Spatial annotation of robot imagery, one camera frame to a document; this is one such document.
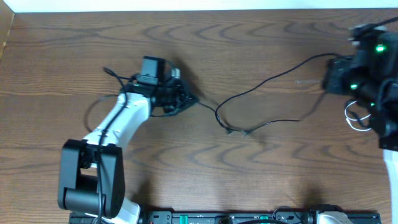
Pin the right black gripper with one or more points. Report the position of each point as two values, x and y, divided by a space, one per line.
337 68

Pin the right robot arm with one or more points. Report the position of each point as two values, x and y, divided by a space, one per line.
369 77

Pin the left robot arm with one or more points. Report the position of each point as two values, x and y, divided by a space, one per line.
91 179

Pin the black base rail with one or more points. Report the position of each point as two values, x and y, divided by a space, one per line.
284 214

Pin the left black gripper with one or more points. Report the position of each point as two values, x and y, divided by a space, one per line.
186 96

